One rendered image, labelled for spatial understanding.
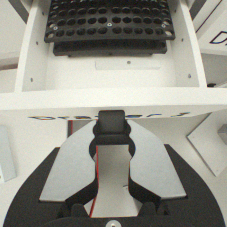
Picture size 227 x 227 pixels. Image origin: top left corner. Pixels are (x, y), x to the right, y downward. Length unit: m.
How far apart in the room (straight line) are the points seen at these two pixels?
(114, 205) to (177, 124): 0.84
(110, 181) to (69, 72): 0.97
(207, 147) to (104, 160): 0.87
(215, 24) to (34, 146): 0.42
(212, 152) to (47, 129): 1.24
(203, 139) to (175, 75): 1.04
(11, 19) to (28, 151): 0.26
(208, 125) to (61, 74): 1.21
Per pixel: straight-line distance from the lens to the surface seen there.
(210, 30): 0.30
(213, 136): 1.32
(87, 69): 0.23
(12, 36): 0.33
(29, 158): 0.34
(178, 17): 0.27
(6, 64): 0.48
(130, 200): 1.16
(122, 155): 1.06
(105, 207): 1.21
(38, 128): 0.33
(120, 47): 0.21
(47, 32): 0.21
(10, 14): 0.29
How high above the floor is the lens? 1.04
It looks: 82 degrees down
